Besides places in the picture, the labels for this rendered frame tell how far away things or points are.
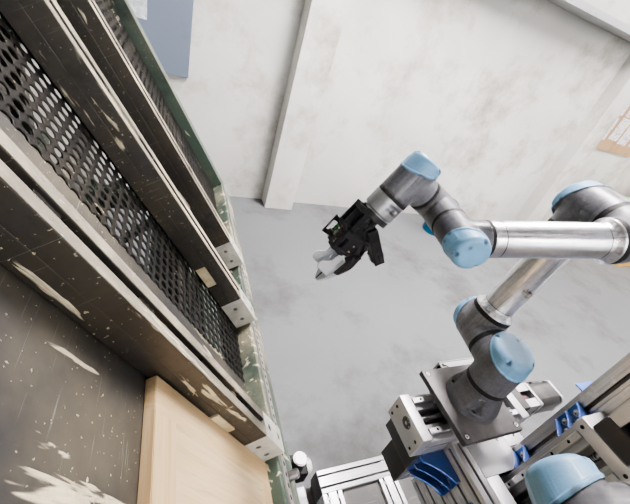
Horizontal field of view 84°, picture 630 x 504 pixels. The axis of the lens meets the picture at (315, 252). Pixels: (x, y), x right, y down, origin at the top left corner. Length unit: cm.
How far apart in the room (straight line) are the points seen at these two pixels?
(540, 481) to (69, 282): 56
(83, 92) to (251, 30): 265
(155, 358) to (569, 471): 53
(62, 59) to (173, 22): 252
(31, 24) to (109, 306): 51
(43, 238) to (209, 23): 300
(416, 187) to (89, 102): 66
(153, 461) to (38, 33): 70
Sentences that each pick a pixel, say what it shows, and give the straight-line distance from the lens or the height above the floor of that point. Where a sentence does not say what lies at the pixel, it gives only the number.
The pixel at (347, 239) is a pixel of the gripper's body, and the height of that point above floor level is 145.
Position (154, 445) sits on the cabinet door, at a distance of 58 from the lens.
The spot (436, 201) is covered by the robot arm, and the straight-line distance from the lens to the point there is 79.
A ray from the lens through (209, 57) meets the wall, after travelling 339.
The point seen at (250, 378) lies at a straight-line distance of 114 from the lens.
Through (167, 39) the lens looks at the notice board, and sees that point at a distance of 334.
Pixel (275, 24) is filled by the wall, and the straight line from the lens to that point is 344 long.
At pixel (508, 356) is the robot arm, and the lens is 104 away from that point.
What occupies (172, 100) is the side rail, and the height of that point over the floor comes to 130.
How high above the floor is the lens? 182
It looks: 33 degrees down
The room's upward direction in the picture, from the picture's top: 19 degrees clockwise
